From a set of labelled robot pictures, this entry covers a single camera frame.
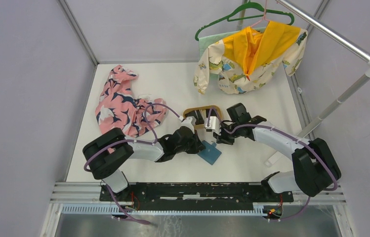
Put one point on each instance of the white plastic bracket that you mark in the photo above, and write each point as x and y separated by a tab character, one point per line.
273	159

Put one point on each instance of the metal clothes rack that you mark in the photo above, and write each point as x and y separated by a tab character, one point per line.
336	65

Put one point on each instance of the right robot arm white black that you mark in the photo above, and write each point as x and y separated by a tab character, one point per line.
314	168

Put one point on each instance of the pink wire hanger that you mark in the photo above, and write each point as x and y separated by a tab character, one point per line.
263	19

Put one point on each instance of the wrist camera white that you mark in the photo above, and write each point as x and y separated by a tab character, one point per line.
189	123
213	124

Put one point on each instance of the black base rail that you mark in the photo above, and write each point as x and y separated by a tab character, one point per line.
238	196

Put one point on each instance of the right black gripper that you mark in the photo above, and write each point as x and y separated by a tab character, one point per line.
222	139

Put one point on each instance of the blue leather card holder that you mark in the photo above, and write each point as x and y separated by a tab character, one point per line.
210	153

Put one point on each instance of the dinosaur print yellow lined jacket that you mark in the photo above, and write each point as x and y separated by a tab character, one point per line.
248	59

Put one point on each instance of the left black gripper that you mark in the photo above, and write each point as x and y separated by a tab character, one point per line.
197	146

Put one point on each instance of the light green cloth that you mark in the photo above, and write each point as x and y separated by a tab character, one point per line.
206	41

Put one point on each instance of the pink shark print garment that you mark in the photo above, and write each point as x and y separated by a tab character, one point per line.
118	108

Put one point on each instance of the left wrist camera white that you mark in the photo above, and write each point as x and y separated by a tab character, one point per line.
189	123

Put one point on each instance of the green plastic hanger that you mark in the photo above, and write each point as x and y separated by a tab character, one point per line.
239	15

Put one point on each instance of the oval wooden tray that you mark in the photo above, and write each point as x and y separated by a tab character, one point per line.
202	113

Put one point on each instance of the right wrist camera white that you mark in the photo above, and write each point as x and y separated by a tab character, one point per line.
213	124

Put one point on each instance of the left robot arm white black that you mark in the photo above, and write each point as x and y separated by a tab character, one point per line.
107	153

